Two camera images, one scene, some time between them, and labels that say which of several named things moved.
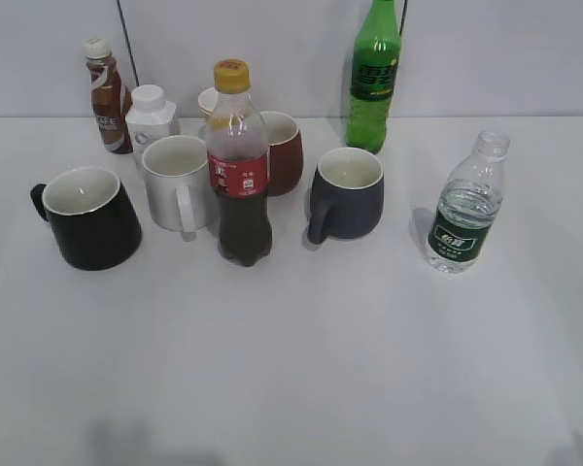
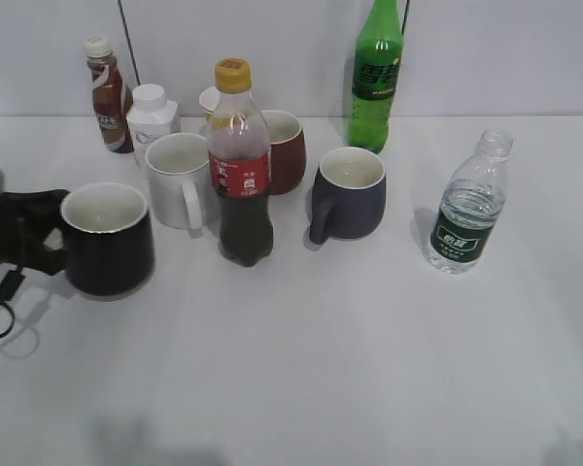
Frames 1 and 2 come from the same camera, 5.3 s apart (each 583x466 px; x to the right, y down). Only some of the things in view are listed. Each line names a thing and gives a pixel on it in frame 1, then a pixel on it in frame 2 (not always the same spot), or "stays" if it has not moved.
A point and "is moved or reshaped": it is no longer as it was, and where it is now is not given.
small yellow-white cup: x=207 y=99 stays
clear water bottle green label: x=469 y=205 stays
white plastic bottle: x=149 y=119 stays
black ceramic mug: x=90 y=216 is moved or reshaped
